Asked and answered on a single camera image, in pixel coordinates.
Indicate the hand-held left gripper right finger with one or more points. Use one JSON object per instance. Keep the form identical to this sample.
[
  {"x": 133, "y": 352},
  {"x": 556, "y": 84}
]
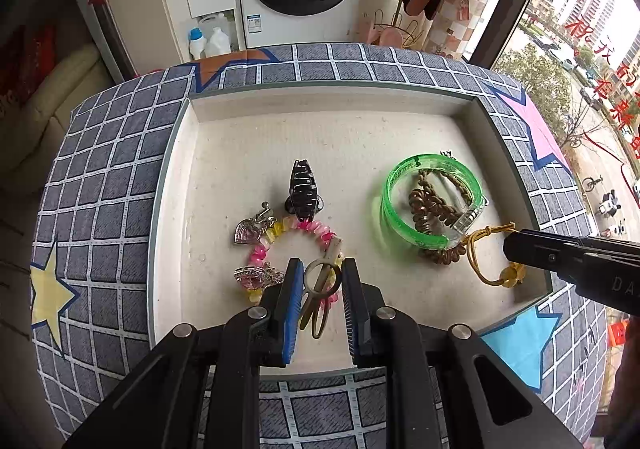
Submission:
[{"x": 352, "y": 314}]

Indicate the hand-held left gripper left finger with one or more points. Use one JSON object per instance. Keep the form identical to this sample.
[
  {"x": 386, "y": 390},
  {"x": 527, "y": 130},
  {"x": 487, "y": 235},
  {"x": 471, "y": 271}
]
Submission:
[{"x": 292, "y": 314}]

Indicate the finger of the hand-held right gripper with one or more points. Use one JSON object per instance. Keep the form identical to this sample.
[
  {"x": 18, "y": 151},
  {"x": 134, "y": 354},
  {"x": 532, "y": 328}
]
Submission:
[{"x": 540, "y": 249}]

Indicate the pink rhinestone brooch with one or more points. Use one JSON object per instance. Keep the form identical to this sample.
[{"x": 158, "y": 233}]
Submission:
[{"x": 250, "y": 279}]

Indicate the small beige scissors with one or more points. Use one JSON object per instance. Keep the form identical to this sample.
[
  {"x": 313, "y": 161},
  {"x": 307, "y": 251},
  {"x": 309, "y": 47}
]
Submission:
[{"x": 332, "y": 253}]

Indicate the silver heart pendant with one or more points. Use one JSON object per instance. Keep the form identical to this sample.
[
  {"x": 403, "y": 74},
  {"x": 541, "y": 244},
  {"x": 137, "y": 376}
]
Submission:
[{"x": 245, "y": 233}]

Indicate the green translucent bangle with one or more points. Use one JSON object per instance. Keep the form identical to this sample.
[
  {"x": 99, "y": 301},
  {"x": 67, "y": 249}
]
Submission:
[{"x": 395, "y": 224}]

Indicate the black claw hair clip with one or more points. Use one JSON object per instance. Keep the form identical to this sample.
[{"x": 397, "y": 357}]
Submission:
[{"x": 302, "y": 189}]

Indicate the person's right forearm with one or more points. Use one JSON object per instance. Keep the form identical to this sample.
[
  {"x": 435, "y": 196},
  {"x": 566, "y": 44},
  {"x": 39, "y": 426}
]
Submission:
[{"x": 627, "y": 389}]

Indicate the red window decals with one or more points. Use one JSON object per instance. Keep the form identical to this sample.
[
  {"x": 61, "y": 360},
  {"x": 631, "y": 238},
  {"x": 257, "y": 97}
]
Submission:
[{"x": 600, "y": 59}]

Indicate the grey checked star cloth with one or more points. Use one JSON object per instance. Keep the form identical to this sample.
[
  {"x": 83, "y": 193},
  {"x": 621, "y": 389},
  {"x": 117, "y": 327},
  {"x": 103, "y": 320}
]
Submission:
[{"x": 100, "y": 154}]

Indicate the pink checked curtain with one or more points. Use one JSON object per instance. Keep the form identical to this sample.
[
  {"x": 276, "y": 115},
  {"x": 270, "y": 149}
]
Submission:
[{"x": 465, "y": 4}]

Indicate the pink stool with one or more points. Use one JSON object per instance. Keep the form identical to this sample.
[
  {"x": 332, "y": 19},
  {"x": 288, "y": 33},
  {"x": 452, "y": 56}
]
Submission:
[{"x": 395, "y": 35}]

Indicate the white plastic jug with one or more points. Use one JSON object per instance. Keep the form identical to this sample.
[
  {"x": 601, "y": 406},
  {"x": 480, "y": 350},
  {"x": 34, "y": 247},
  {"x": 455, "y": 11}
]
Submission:
[{"x": 218, "y": 43}]

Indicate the white bottle blue cap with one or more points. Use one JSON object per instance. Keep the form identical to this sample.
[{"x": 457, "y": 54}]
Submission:
[{"x": 196, "y": 46}]

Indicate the cream sofa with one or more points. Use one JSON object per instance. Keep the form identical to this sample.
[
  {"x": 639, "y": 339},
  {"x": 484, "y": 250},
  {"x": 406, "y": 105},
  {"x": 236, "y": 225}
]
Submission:
[{"x": 50, "y": 94}]

